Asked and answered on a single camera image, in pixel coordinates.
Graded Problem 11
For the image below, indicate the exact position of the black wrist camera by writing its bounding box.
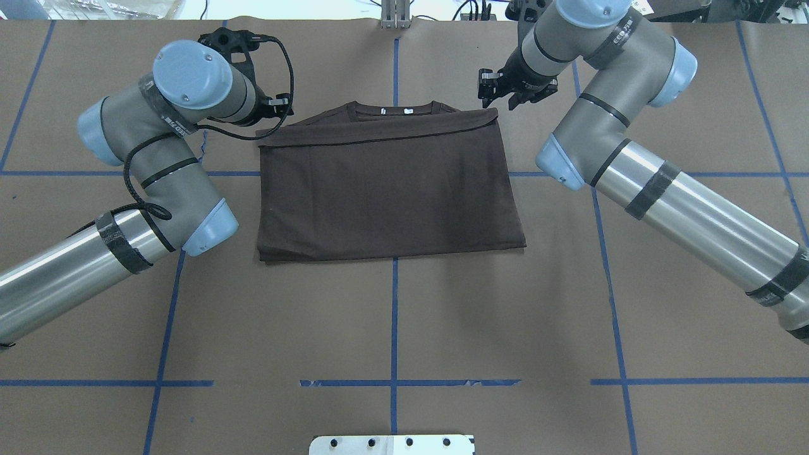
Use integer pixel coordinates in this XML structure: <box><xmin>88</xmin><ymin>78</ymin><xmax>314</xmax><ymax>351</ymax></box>
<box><xmin>197</xmin><ymin>27</ymin><xmax>275</xmax><ymax>74</ymax></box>
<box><xmin>504</xmin><ymin>0</ymin><xmax>550</xmax><ymax>42</ymax></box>

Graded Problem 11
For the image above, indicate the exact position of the dark brown t-shirt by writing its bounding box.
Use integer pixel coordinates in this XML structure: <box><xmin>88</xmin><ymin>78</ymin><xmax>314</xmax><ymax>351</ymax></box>
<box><xmin>257</xmin><ymin>102</ymin><xmax>526</xmax><ymax>263</ymax></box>

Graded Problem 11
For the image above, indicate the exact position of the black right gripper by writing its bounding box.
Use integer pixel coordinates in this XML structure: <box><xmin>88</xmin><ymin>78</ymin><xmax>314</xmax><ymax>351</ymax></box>
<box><xmin>477</xmin><ymin>54</ymin><xmax>558</xmax><ymax>111</ymax></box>

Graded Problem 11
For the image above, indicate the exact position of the aluminium frame post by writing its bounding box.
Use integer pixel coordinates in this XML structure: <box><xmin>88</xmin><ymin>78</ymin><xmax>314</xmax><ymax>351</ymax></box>
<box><xmin>375</xmin><ymin>0</ymin><xmax>413</xmax><ymax>30</ymax></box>

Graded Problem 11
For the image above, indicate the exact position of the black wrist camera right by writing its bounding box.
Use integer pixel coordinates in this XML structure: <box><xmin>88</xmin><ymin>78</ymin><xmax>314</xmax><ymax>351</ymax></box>
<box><xmin>504</xmin><ymin>0</ymin><xmax>550</xmax><ymax>42</ymax></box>

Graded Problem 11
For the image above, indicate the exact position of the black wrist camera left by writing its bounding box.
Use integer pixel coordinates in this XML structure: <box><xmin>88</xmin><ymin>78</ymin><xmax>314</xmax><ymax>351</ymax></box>
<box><xmin>197</xmin><ymin>27</ymin><xmax>275</xmax><ymax>74</ymax></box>

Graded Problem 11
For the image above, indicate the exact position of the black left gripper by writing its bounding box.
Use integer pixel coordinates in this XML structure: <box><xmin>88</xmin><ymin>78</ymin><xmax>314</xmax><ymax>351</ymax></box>
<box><xmin>252</xmin><ymin>88</ymin><xmax>293</xmax><ymax>124</ymax></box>

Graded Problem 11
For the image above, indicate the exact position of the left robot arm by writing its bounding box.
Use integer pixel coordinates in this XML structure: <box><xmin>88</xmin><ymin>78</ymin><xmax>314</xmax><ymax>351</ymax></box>
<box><xmin>1</xmin><ymin>28</ymin><xmax>294</xmax><ymax>351</ymax></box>

